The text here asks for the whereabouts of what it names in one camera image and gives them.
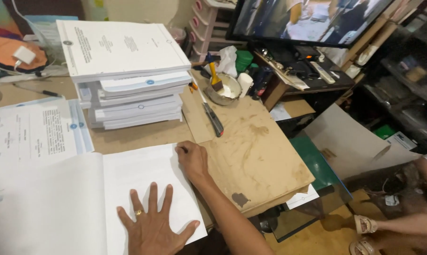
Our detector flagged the person's right hand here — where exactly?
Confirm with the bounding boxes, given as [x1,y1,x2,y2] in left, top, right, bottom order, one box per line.
[175,140,209,185]

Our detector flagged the person's left hand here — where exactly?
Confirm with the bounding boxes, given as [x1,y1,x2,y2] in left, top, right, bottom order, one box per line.
[116,182,201,255]

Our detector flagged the white paper sheet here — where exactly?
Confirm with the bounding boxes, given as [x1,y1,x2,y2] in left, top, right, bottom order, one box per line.
[102,143,208,255]

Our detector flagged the black grey utility knife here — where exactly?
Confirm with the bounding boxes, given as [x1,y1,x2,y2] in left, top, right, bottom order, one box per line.
[202,102,224,138]

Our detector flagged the metal bowl of white glue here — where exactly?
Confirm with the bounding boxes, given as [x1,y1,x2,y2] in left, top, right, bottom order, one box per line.
[205,73,243,106]

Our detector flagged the stained brown paper sheets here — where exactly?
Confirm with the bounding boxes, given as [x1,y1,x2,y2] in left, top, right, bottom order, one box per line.
[180,70,316,219]

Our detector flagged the white tape roll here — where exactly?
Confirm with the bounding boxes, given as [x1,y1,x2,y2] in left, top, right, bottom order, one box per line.
[237,72,254,98]

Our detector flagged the tall stack of printed documents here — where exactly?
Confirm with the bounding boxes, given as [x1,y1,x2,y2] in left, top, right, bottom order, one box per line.
[56,19,193,130]

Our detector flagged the crumpled white plastic bag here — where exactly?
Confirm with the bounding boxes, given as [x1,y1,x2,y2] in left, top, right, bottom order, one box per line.
[204,45,238,78]

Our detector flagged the dark bottle with red label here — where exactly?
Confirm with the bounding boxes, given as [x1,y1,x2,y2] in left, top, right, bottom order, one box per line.
[252,67,273,101]

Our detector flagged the green plastic container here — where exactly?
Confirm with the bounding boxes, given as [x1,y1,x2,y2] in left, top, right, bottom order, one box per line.
[235,50,254,73]

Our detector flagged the pink plastic drawer unit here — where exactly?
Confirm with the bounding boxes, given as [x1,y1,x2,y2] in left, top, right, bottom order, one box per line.
[188,0,237,63]

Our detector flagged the green cutting mat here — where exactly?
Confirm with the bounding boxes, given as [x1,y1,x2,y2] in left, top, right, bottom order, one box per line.
[289,136,353,200]

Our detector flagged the brown wooden side table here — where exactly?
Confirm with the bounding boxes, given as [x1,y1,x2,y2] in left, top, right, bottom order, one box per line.
[253,50,356,112]

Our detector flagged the black pen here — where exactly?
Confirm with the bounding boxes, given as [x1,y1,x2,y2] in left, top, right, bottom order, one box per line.
[13,83,64,98]

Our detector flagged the blank white paper stack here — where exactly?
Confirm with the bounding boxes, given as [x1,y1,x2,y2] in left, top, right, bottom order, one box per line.
[0,152,108,255]

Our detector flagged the flat printed document with blue border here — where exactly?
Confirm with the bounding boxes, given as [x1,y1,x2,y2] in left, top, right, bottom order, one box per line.
[0,98,95,172]

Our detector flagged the white remote control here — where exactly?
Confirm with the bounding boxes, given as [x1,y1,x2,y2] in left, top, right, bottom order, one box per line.
[309,61,337,85]

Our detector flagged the grey cardboard sheet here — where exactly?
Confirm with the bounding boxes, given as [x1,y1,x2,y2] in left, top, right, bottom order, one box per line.
[303,103,422,182]

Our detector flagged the black flat screen television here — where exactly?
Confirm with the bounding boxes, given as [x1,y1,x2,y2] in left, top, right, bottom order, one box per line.
[226,0,395,49]

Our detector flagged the white charger plug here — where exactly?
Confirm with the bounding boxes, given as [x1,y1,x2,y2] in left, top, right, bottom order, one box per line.
[12,45,36,71]

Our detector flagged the orange and colourful cloth heap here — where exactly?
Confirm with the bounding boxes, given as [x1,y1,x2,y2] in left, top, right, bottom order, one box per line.
[0,0,48,79]

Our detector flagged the black cluttered shelf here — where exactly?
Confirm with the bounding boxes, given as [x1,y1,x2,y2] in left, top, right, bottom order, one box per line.
[353,11,427,154]

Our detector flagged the yellow handled paint brush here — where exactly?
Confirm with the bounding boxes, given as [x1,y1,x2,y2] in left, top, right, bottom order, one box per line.
[205,52,224,92]

